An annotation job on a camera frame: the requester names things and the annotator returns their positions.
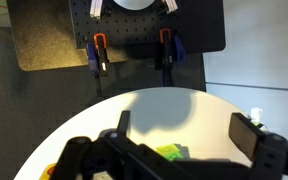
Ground yellow soft cube orange circle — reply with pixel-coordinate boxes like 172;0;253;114
38;162;57;180

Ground green block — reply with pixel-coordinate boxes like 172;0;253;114
155;143;184;163

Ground grey block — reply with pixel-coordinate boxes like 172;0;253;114
179;145;192;160

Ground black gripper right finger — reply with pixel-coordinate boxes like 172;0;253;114
228;112;268;162

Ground silver aluminium extrusion rail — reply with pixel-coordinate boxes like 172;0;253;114
89;0;105;20
161;0;179;15

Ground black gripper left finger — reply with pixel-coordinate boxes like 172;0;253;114
116;110;132;138

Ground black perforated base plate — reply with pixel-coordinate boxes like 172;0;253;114
67;0;186;50

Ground orange and blue bar clamp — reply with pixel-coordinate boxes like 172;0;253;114
154;28;186;88
85;32;112;98

